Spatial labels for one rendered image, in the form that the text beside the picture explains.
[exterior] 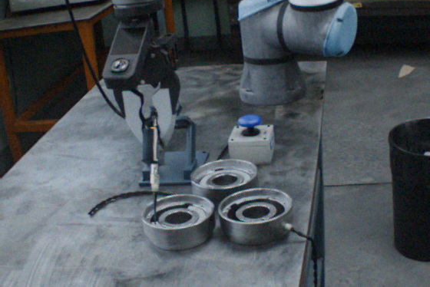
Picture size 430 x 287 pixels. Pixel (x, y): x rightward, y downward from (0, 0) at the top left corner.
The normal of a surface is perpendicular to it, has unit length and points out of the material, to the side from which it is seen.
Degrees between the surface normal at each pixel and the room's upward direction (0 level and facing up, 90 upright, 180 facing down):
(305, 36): 100
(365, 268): 0
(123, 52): 29
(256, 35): 92
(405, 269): 0
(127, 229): 0
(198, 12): 90
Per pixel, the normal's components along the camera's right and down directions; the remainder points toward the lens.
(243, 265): -0.11, -0.93
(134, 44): -0.13, -0.64
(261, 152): -0.19, 0.37
